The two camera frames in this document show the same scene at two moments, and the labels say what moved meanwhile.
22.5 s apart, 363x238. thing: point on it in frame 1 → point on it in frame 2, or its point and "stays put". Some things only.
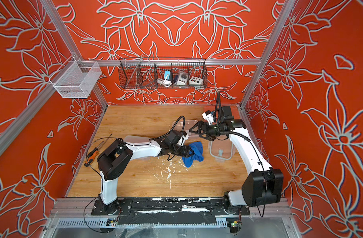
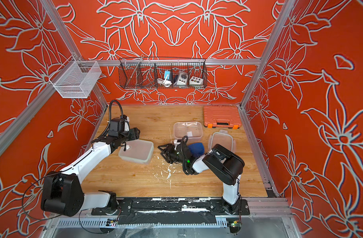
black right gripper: (200, 124) → (169, 148)
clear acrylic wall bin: (76, 80) stays put
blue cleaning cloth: (197, 148) stays put
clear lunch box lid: (221, 150) stays put
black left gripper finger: (187, 150) → (134, 134)
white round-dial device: (183, 78) stays put
